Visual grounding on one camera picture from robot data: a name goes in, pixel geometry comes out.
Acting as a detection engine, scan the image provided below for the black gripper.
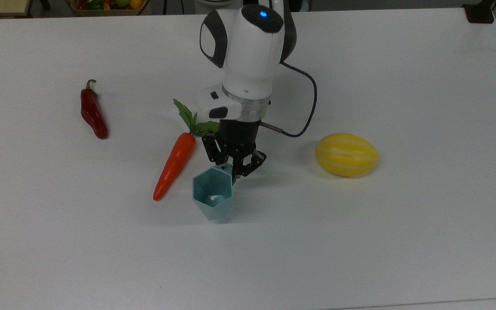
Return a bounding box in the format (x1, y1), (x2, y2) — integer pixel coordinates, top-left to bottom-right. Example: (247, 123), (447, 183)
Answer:
(202, 120), (267, 178)

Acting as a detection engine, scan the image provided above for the light blue hexagonal mug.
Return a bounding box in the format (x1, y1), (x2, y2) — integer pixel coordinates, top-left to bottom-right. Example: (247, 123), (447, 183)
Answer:
(192, 163), (234, 222)

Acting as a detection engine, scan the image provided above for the orange toy carrot with leaves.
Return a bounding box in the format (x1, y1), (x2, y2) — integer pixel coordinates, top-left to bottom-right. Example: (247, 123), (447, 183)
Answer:
(153, 99), (220, 202)

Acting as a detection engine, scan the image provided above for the yellow striped toy melon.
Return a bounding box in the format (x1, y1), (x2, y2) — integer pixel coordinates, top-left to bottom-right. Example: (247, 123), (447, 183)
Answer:
(315, 133), (379, 177)

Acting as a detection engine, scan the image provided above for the red toy chili pepper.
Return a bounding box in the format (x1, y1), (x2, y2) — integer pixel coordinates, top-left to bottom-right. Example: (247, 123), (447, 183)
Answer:
(80, 79), (108, 140)

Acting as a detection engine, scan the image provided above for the box of toy fruits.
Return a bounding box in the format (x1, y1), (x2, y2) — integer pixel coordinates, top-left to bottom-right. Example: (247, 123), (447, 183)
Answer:
(71, 0), (146, 16)

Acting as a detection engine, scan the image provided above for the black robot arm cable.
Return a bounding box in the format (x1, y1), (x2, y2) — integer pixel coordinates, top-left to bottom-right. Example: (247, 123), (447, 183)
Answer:
(260, 60), (318, 138)

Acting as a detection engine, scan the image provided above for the black table clamp mount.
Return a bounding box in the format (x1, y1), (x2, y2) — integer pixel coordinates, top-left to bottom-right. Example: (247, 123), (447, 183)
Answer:
(462, 0), (496, 24)

